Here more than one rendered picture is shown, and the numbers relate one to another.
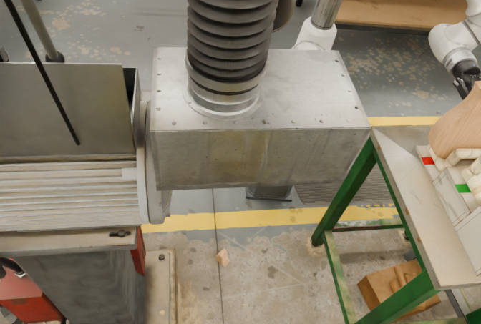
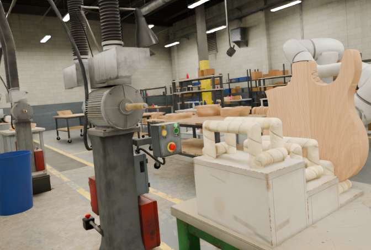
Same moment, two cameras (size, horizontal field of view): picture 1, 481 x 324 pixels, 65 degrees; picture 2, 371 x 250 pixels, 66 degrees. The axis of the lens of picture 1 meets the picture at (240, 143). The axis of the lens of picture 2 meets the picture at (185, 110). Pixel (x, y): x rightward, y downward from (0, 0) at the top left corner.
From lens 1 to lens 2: 1.61 m
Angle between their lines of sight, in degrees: 73
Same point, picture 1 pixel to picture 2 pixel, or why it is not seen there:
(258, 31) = (104, 27)
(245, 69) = (105, 38)
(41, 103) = not seen: hidden behind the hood
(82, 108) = not seen: hidden behind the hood
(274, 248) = not seen: outside the picture
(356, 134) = (114, 50)
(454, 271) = (190, 207)
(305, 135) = (107, 53)
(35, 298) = (93, 180)
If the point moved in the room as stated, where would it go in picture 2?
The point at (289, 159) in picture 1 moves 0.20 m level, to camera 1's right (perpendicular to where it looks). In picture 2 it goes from (107, 65) to (114, 59)
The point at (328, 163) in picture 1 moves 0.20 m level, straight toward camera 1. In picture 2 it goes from (114, 66) to (69, 69)
